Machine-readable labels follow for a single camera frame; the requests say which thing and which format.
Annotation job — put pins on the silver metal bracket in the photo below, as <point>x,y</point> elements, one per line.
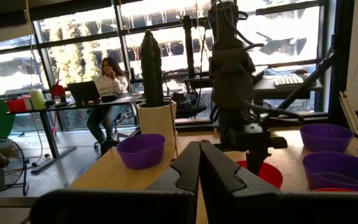
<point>351,115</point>

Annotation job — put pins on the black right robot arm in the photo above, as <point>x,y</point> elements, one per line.
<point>232,71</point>

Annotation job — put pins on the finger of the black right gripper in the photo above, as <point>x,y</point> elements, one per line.
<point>263,160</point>
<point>252,160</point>

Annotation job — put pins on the green cactus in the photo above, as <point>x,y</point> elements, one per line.
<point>151,71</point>

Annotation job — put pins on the white keyboard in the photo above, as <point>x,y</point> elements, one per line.
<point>289,80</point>

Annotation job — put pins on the black equipment pile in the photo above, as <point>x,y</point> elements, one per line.
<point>185,107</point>

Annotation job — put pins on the black monitor pole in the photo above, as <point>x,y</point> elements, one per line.
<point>188,46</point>

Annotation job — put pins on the pale green cup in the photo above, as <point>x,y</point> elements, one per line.
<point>37,99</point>

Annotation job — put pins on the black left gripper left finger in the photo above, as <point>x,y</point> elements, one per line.
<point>166,208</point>

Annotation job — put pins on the black keyboard desk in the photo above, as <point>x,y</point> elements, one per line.
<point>269,91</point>

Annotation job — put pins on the black computer mouse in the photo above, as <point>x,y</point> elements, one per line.
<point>300,71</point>

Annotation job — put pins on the person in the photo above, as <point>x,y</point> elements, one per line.
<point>110,84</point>

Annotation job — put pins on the black laptop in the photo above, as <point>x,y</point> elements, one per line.
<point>84,91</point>

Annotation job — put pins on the red box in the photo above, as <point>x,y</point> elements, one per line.
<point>16,105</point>

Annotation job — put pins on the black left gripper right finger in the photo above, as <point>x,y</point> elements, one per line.
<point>247,208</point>

